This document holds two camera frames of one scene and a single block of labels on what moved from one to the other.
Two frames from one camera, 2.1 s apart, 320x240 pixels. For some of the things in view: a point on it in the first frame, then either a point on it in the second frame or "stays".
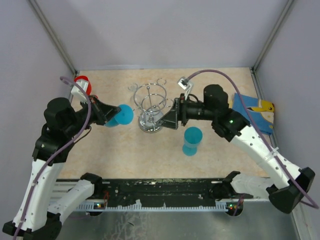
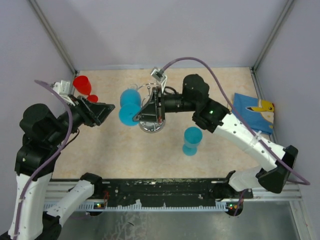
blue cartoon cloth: (259, 113) stays
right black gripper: (180, 111) -> (160, 104)
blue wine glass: (192, 136) stays
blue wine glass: (124, 116) -> (130, 101)
